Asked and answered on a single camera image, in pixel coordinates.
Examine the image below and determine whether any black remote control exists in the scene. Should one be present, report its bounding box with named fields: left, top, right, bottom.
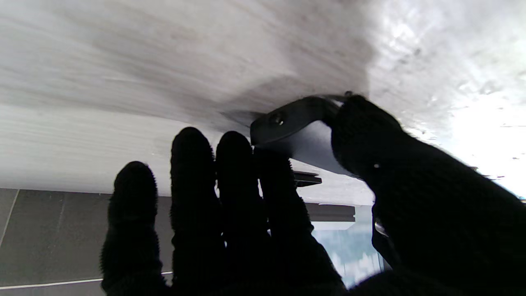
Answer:
left=250, top=95, right=358, bottom=177

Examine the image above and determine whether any black battery cover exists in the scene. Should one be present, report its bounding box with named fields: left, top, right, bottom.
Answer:
left=294, top=171, right=323, bottom=188

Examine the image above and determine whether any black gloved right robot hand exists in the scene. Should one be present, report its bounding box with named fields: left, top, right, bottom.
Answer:
left=101, top=95, right=526, bottom=296

